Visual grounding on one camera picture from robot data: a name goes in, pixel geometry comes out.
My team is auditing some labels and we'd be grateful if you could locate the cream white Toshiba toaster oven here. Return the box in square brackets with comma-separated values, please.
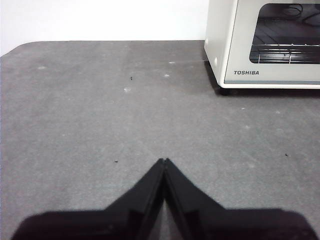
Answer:
[203, 0, 320, 96]

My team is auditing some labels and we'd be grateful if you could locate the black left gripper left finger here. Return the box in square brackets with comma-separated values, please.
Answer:
[9, 158, 166, 240]

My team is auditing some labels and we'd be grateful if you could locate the metal wire oven rack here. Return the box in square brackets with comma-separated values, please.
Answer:
[249, 42, 320, 65]

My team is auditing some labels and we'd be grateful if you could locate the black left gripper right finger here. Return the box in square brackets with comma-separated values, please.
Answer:
[165, 157, 318, 240]

